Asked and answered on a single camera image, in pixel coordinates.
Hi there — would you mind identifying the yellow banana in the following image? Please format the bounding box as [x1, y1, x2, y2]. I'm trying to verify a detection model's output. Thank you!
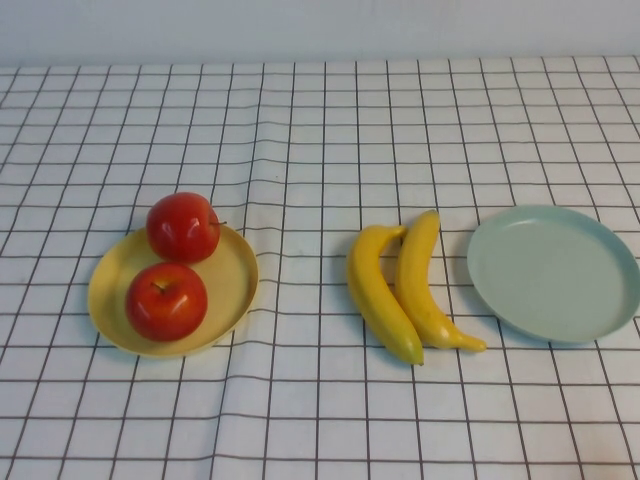
[394, 209, 488, 354]
[346, 224, 426, 367]

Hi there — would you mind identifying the red apple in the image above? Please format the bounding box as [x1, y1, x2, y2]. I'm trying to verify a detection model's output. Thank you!
[145, 191, 228, 265]
[124, 262, 209, 343]

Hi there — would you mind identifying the yellow round plate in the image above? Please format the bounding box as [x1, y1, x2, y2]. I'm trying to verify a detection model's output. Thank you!
[87, 225, 260, 359]

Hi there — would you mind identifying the pale blue-green round plate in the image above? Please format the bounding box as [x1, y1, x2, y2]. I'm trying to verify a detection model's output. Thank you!
[466, 204, 640, 345]

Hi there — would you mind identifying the white grid-patterned tablecloth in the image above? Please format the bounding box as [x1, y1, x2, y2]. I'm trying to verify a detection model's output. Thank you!
[0, 55, 640, 480]

